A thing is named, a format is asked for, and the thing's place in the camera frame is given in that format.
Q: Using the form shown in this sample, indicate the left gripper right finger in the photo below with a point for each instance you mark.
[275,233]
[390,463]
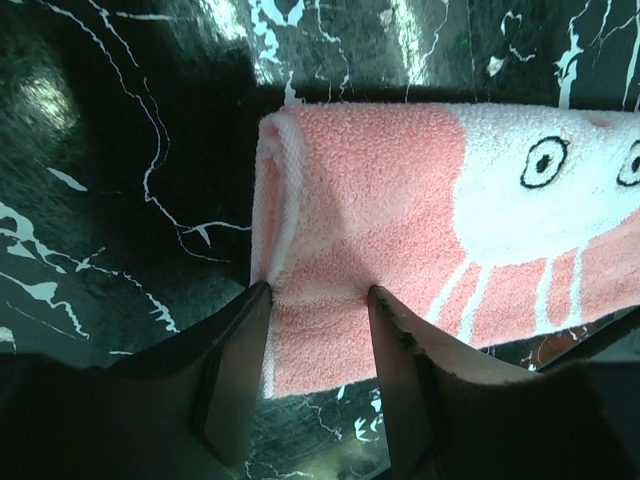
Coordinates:
[453,412]

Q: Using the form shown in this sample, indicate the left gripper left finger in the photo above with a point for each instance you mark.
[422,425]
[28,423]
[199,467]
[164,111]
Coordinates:
[181,409]

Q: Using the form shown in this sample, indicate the pink cloth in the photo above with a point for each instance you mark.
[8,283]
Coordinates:
[493,222]

